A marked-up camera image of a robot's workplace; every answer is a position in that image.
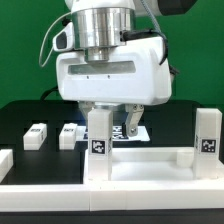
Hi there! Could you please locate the white camera cable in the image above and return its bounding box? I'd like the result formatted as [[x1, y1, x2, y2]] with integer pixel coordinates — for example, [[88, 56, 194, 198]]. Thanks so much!
[[38, 13, 73, 68]]

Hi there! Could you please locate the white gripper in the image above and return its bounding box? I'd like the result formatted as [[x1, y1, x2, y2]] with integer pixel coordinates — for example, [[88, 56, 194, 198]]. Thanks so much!
[[52, 24, 174, 138]]

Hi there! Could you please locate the fiducial marker sheet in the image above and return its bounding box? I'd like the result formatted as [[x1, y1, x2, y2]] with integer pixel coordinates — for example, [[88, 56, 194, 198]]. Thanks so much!
[[76, 126, 150, 141]]

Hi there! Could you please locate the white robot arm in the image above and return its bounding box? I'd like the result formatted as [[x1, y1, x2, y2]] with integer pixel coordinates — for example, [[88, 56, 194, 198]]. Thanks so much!
[[53, 0, 197, 136]]

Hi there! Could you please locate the white L-shaped obstacle fence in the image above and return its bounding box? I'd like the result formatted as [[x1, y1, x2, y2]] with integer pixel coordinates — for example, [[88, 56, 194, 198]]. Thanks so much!
[[0, 150, 224, 212]]

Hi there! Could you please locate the black cable on table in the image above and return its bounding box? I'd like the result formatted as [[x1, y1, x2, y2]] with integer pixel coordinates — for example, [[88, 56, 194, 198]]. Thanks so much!
[[40, 85, 59, 101]]

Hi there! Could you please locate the white desk tabletop panel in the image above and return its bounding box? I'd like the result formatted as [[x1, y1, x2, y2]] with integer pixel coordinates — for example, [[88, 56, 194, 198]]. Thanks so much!
[[83, 147, 224, 184]]

